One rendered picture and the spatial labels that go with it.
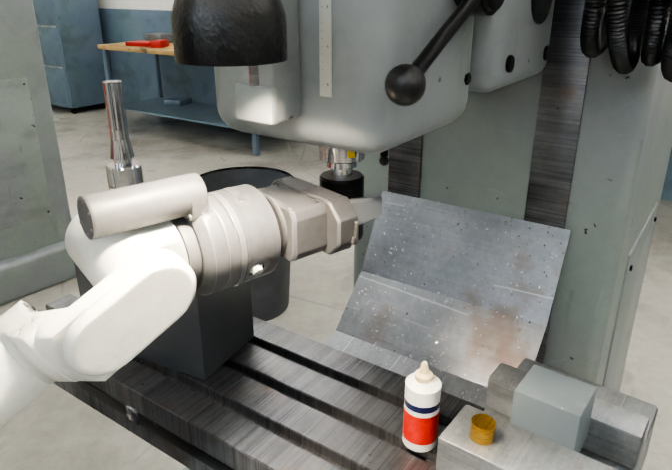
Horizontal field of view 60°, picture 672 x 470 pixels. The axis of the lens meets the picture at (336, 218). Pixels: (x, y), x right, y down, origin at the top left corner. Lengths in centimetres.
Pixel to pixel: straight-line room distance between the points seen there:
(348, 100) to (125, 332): 25
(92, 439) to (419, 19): 201
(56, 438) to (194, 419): 160
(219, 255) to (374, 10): 23
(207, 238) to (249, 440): 32
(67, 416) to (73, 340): 198
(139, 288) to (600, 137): 65
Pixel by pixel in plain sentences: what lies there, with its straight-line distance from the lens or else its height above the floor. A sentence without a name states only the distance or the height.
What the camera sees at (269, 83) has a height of 137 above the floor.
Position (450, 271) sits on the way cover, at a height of 102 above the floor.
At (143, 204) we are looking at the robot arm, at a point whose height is 129.
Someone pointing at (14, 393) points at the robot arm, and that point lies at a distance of 50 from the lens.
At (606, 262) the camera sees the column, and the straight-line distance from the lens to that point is 94.
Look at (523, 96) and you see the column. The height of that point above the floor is 130.
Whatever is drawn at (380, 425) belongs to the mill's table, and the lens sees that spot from 75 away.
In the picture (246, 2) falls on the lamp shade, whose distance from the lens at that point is 37.
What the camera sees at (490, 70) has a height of 137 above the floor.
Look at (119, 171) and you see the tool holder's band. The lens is 84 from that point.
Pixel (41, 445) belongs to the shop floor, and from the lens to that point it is 235.
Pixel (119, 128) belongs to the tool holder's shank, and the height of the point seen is 127.
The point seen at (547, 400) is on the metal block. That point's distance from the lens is 59.
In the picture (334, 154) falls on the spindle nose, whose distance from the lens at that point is 58.
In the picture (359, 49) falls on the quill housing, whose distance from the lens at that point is 47.
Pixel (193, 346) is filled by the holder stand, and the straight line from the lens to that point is 81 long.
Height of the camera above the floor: 144
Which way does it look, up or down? 21 degrees down
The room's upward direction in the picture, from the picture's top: straight up
